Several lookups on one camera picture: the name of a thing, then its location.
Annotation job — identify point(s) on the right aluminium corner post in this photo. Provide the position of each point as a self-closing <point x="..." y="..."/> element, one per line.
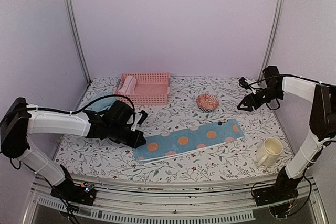
<point x="272" y="36"/>

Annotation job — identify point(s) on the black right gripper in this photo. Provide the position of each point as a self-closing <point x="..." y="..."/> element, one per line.
<point x="255" y="104"/>

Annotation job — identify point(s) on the aluminium front rail frame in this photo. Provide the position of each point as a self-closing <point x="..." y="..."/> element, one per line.
<point x="227" y="201"/>

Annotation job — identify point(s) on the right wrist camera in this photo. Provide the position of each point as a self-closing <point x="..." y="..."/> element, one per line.
<point x="245" y="83"/>

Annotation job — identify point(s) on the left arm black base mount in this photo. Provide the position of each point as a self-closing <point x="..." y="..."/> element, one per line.
<point x="67" y="190"/>

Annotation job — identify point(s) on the cream ceramic mug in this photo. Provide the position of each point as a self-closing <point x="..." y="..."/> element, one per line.
<point x="269" y="152"/>

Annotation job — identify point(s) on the pink towel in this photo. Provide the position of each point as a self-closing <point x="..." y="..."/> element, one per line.
<point x="128" y="86"/>

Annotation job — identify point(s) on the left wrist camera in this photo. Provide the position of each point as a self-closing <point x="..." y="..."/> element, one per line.
<point x="140" y="117"/>

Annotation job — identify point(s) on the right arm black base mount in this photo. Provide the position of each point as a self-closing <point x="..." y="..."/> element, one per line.
<point x="285" y="188"/>

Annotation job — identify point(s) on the blue patterned towel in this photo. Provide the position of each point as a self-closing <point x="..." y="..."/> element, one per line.
<point x="188" y="140"/>

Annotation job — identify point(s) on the aluminium corner post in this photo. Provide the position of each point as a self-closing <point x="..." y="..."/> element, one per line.
<point x="76" y="38"/>
<point x="272" y="36"/>

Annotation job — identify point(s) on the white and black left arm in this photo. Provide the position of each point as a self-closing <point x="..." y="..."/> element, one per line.
<point x="23" y="119"/>

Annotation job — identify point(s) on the pink perforated plastic basket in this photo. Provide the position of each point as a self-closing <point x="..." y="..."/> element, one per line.
<point x="152" y="88"/>

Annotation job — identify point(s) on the left aluminium corner post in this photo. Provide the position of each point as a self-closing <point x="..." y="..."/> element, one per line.
<point x="76" y="38"/>

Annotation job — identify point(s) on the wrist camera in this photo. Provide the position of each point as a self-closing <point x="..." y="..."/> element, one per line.
<point x="245" y="83"/>
<point x="140" y="117"/>

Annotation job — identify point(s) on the plain blue towel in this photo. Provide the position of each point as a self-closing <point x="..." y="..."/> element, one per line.
<point x="102" y="104"/>

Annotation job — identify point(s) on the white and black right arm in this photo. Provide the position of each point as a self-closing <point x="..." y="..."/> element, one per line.
<point x="321" y="115"/>

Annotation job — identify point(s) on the red patterned bowl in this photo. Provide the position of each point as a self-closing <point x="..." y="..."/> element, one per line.
<point x="207" y="102"/>

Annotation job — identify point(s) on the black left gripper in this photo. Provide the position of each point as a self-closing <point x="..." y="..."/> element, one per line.
<point x="135" y="143"/>

